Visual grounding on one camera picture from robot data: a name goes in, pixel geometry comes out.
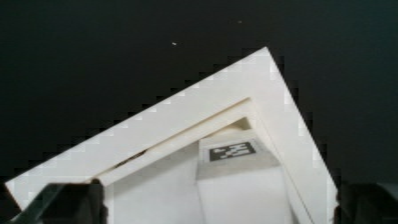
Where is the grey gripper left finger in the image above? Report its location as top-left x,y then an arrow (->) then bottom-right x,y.
11,179 -> 109,224

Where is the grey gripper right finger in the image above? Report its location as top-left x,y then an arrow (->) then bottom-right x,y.
333,183 -> 398,224

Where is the white square tabletop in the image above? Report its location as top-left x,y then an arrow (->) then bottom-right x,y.
6,50 -> 338,224

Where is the white table leg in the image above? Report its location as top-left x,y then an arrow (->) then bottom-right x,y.
198,126 -> 294,224

